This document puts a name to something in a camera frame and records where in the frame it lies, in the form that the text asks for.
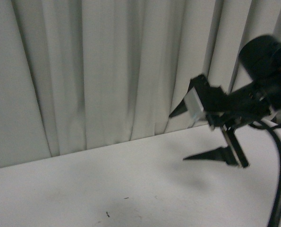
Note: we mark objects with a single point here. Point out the white pleated curtain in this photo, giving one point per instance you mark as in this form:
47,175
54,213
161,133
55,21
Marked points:
83,74

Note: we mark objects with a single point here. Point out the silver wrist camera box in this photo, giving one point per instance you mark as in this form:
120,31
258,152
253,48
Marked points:
194,106

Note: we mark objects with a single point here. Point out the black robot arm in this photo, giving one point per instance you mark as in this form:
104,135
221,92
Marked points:
261,58

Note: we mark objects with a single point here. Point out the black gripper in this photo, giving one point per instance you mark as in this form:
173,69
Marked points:
229,112

